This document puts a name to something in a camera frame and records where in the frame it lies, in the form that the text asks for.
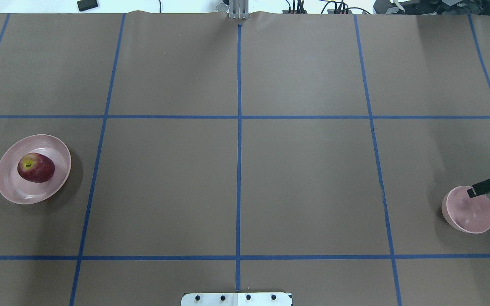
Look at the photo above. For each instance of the pink bowl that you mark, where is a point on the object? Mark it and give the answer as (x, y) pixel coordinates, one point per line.
(466, 214)

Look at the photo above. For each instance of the red apple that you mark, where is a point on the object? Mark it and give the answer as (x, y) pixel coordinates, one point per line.
(36, 168)

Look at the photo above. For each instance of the pink plate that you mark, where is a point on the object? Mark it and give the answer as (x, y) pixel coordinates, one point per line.
(20, 191)

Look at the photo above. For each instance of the white central post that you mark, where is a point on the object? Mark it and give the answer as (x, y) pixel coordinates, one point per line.
(238, 299)

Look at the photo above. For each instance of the aluminium frame post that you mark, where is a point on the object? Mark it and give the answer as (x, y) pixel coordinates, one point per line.
(238, 9)

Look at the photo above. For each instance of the small black square device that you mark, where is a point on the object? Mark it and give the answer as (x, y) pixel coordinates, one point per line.
(84, 5)

